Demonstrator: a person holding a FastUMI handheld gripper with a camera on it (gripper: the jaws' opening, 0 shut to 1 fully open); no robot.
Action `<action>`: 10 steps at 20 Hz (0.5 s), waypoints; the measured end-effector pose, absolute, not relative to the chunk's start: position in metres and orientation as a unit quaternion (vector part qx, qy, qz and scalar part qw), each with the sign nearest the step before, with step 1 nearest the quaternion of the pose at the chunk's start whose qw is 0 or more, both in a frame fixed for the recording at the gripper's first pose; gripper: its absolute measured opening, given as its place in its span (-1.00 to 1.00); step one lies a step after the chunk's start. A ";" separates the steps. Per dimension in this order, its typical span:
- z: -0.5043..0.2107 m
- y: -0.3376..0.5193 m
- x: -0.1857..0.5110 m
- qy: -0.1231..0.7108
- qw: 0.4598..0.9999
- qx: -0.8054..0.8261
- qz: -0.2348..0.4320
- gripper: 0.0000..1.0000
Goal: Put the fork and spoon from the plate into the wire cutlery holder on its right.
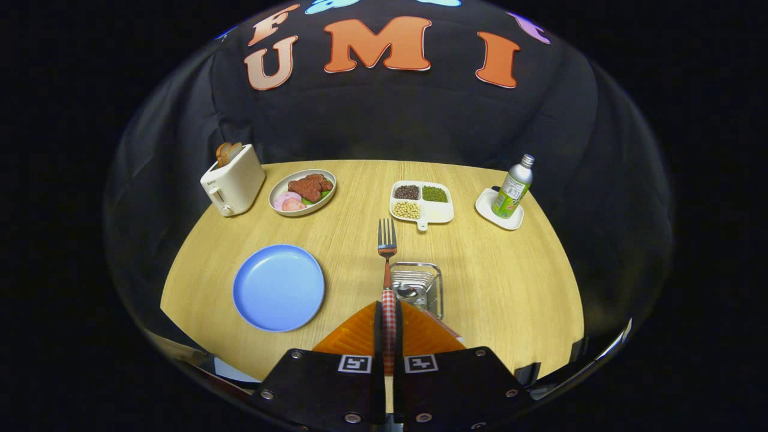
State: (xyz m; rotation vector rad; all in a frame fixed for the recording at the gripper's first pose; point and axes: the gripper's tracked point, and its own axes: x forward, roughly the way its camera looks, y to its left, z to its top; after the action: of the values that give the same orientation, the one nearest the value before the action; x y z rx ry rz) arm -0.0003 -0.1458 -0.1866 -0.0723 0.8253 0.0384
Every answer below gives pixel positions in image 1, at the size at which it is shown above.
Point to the silver bottle green label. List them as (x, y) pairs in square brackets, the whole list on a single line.
[(512, 189)]

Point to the pink ham slices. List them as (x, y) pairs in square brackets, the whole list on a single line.
[(289, 204)]

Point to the dark brown beans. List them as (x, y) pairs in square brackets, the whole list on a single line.
[(407, 192)]

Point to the green mung beans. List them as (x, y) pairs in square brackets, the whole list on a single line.
[(435, 194)]

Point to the brown toast slice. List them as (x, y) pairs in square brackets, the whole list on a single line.
[(234, 151), (222, 153)]

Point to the black backdrop cloth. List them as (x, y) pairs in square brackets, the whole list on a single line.
[(390, 120)]

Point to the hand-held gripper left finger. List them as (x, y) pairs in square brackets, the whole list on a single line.
[(324, 390)]

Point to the yellow soybeans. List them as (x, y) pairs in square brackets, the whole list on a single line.
[(407, 210)]

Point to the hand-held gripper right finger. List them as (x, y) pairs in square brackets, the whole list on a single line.
[(456, 390)]

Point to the red-brown meat pieces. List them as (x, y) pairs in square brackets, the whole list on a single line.
[(309, 187)]

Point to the cream white toaster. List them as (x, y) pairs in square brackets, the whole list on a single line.
[(237, 183)]

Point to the small white square dish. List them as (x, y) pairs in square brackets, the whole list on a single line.
[(487, 209)]

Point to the metal cutlery holder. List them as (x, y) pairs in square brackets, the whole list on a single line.
[(429, 282)]

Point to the blue round plate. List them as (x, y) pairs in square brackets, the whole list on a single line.
[(279, 288)]

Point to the white divided snack tray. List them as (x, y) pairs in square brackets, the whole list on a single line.
[(438, 211)]

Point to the white oval food plate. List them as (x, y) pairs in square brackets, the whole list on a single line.
[(277, 193)]

